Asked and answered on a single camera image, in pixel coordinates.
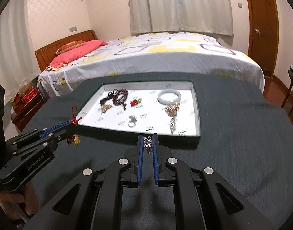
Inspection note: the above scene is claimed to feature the gold rhinestone flower brooch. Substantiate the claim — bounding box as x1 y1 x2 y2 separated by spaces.
99 104 112 114

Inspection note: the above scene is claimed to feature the large pearl flower brooch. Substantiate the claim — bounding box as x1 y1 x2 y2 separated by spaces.
165 102 180 135

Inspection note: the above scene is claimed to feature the orange brown pillow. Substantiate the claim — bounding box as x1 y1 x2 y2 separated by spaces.
55 40 86 55

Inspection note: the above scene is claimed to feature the wooden headboard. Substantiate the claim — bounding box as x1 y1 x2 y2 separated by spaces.
35 30 98 72

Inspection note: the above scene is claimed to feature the bed with patterned sheet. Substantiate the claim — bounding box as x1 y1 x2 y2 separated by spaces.
37 32 265 98

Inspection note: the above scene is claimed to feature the wooden nightstand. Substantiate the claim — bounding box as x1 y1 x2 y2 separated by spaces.
11 92 45 132

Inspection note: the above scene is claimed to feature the dark bead cord pendant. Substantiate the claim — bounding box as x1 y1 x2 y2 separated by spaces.
100 89 118 106

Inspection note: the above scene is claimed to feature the white curtain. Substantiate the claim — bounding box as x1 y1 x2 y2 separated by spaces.
129 0 234 36

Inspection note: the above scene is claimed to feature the brown wooden door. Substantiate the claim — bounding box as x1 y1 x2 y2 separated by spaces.
248 0 279 77

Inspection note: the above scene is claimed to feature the pink pillow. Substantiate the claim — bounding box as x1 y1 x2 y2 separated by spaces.
45 39 108 71

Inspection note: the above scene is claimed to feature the red cord gold charm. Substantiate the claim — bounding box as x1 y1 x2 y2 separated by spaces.
66 105 82 146

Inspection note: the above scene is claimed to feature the silver crystal leaf brooch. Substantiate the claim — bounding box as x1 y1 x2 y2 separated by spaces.
143 136 153 154

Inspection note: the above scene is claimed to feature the dark red bead bracelet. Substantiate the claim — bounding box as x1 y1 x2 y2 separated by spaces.
112 88 129 111

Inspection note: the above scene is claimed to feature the red gift box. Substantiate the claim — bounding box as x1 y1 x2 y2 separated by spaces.
21 88 38 104

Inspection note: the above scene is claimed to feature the small red knot charm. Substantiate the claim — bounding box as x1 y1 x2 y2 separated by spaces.
130 99 142 106

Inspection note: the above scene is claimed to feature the grey wall switch plate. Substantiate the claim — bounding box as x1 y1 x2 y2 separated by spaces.
69 26 77 32

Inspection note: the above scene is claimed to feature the silver pearl ring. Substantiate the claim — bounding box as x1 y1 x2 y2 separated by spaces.
127 115 138 128

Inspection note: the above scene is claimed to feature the white jade bangle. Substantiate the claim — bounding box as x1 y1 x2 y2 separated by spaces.
157 89 181 105

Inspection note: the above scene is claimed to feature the brown plush toy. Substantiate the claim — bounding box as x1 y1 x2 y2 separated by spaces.
18 81 34 98

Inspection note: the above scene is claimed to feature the green jewelry tray box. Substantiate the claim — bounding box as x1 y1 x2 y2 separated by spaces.
77 81 201 144

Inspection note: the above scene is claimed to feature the person's left hand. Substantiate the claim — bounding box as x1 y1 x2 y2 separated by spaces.
0 181 39 220

